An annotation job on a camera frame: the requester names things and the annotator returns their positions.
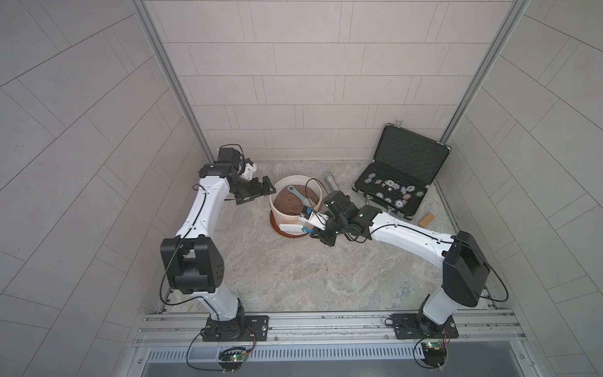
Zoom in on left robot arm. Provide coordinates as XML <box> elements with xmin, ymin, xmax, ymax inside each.
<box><xmin>160</xmin><ymin>144</ymin><xmax>276</xmax><ymax>342</ymax></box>

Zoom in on white blue scrub brush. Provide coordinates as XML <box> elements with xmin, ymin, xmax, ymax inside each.
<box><xmin>278</xmin><ymin>223</ymin><xmax>312</xmax><ymax>237</ymax></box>

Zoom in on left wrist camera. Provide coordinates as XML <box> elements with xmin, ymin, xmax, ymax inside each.
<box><xmin>239</xmin><ymin>162</ymin><xmax>257</xmax><ymax>182</ymax></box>

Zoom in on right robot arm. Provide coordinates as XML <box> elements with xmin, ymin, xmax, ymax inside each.
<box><xmin>301</xmin><ymin>191</ymin><xmax>492</xmax><ymax>337</ymax></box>

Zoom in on black poker chip case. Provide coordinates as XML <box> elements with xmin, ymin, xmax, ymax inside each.
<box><xmin>353</xmin><ymin>122</ymin><xmax>452</xmax><ymax>220</ymax></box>

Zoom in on terracotta saucer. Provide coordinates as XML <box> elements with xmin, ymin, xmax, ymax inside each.
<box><xmin>269</xmin><ymin>212</ymin><xmax>309</xmax><ymax>238</ymax></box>

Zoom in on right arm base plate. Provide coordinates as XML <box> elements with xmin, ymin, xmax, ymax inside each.
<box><xmin>384</xmin><ymin>313</ymin><xmax>459</xmax><ymax>340</ymax></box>

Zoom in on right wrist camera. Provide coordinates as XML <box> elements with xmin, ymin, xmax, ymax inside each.
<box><xmin>299</xmin><ymin>206</ymin><xmax>328</xmax><ymax>230</ymax></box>

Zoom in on small wooden block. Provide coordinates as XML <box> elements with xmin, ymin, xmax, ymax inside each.
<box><xmin>418</xmin><ymin>213</ymin><xmax>436</xmax><ymax>229</ymax></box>

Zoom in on circuit board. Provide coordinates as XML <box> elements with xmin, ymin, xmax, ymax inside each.
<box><xmin>218</xmin><ymin>347</ymin><xmax>252</xmax><ymax>363</ymax></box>
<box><xmin>421</xmin><ymin>341</ymin><xmax>448</xmax><ymax>369</ymax></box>

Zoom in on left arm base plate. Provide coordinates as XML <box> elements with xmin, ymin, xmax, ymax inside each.
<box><xmin>201</xmin><ymin>315</ymin><xmax>270</xmax><ymax>342</ymax></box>

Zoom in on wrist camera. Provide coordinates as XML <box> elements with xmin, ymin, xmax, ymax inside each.
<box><xmin>239</xmin><ymin>162</ymin><xmax>257</xmax><ymax>182</ymax></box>
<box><xmin>299</xmin><ymin>206</ymin><xmax>328</xmax><ymax>230</ymax></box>

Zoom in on white ceramic pot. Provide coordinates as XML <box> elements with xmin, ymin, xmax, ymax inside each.
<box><xmin>269</xmin><ymin>175</ymin><xmax>326</xmax><ymax>225</ymax></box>

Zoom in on left circuit board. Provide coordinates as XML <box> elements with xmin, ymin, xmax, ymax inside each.
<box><xmin>218</xmin><ymin>347</ymin><xmax>252</xmax><ymax>363</ymax></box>

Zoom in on right circuit board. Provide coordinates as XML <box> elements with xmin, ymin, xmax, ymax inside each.
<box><xmin>421</xmin><ymin>341</ymin><xmax>448</xmax><ymax>369</ymax></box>

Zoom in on teal dish brush in pot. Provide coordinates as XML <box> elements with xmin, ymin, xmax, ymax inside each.
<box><xmin>287</xmin><ymin>185</ymin><xmax>313</xmax><ymax>208</ymax></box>

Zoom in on silver microphone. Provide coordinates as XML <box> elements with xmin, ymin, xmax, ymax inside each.
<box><xmin>325</xmin><ymin>172</ymin><xmax>339</xmax><ymax>193</ymax></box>

